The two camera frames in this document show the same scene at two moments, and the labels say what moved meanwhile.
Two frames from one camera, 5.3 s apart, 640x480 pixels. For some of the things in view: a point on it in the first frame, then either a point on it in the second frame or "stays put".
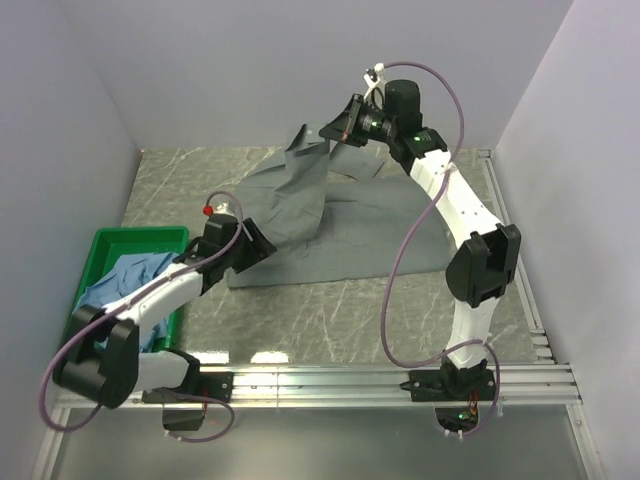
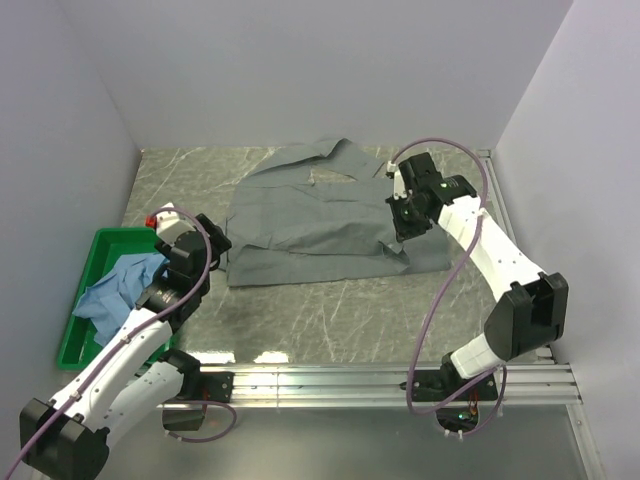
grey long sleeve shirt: (331, 218) stays put
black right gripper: (345, 128) -> (404, 231)
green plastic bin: (109, 245) stays put
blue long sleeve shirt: (125, 274) stays put
